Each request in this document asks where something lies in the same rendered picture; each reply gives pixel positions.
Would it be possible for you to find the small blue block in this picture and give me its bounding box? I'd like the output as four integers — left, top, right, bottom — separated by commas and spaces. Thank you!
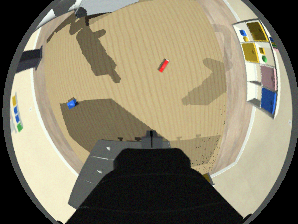
67, 99, 78, 110

